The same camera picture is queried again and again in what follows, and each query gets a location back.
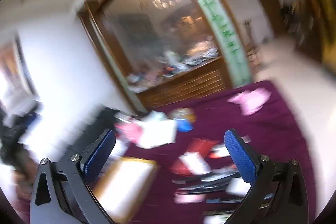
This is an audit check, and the bottle in pink crochet sleeve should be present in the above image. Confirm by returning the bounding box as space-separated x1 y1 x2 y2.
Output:
114 119 142 144

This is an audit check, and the green bamboo wall panel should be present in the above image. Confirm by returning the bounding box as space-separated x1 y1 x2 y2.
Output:
161 0 252 86

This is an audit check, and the red plastic packet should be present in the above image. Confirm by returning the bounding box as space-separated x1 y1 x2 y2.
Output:
169 137 221 177

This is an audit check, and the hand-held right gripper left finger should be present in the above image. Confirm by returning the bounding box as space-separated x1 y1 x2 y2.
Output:
29 129 116 224

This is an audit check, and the pink cloth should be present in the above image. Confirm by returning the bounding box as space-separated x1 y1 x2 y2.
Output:
227 88 272 116

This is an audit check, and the framed wall picture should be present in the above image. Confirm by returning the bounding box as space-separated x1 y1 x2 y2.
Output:
0 35 40 114

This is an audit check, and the white notebook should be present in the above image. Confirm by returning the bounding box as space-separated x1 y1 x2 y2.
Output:
133 111 179 149

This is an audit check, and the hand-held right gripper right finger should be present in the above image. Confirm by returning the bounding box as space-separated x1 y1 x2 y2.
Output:
224 129 309 224

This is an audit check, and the purple tablecloth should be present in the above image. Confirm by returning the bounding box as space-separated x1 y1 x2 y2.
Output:
16 80 318 224

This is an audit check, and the blue battery pack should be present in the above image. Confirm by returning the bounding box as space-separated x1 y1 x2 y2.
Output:
177 120 195 132

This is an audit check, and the brown packing tape roll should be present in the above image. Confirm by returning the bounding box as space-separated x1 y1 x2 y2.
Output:
169 108 196 122

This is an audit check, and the wooden glass cabinet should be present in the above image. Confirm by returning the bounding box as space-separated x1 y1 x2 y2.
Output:
77 0 237 114

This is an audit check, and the gold tray with white lining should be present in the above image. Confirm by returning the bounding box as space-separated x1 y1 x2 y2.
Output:
92 157 158 223

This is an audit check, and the wooden door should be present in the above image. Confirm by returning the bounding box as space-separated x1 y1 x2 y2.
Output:
253 0 282 41

